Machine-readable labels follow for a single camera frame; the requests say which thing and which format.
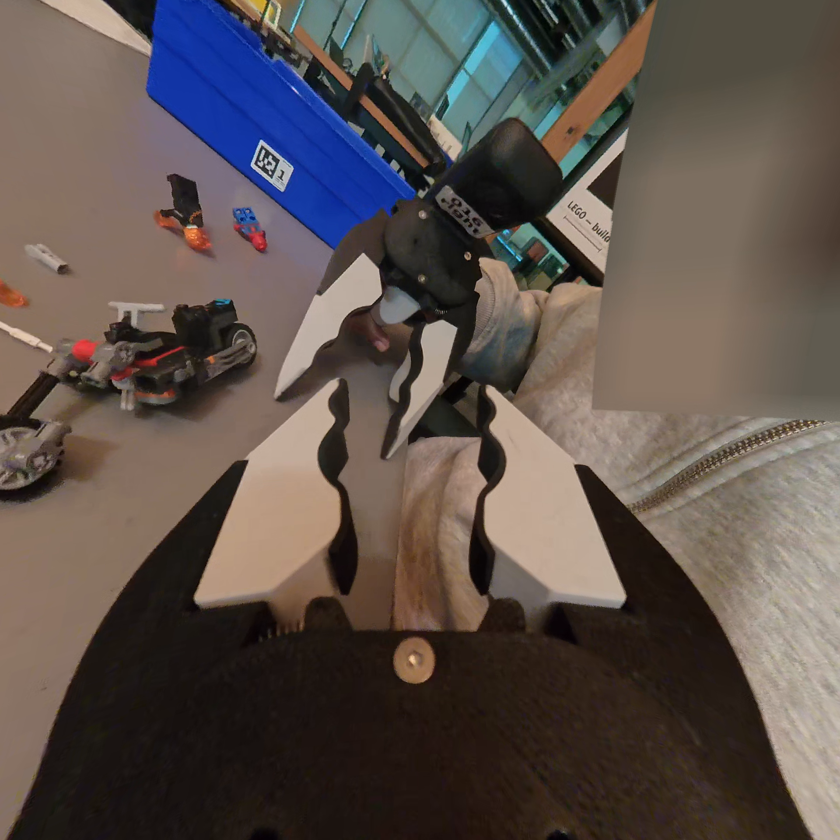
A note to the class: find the blue red lego figure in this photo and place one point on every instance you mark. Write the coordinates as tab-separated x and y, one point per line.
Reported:
249	229

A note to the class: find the black flaming lego minifigure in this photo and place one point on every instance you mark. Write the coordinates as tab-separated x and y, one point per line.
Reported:
184	210

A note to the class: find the orange round lego stud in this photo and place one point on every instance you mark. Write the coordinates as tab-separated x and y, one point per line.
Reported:
10	296

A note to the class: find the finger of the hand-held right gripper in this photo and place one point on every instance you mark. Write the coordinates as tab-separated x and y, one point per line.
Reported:
430	367
328	308

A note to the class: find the black framed marker sign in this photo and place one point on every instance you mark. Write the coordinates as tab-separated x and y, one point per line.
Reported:
590	216

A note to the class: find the tagged blue storage bin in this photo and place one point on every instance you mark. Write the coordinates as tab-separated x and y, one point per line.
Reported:
262	98

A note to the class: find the grey lego pin connector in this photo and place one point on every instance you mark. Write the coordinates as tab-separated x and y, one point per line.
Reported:
46	257

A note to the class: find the black lego motorcycle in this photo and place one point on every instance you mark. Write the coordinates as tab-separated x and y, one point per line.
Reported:
151	361

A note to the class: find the person's right hand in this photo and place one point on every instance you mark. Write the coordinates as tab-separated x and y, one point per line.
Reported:
374	334

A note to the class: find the wooden panel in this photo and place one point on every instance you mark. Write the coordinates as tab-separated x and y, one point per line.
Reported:
590	92

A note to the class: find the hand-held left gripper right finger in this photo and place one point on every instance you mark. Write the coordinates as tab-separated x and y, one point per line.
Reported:
558	525

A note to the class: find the person's right forearm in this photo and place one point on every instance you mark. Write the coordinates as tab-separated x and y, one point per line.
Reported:
505	328

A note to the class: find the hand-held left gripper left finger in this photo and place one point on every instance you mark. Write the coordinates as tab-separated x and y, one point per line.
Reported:
269	525

